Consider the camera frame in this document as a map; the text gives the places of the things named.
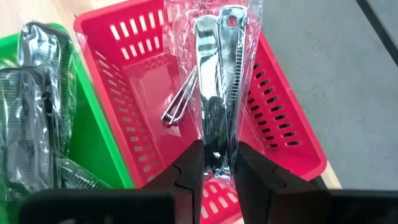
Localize silver tweezers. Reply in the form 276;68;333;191
160;66;200;128

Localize red plastic slotted basket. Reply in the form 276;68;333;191
73;0;328;224

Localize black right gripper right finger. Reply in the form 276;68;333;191
233;141;317;224

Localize silver nail clipper packet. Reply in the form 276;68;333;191
162;0;266;182

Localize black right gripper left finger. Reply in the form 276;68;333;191
141;139;205;224

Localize black comb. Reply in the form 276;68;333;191
57;155;111;190
17;21;78;187
0;66;62;202

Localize green plastic slotted basket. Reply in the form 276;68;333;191
0;22;135;224

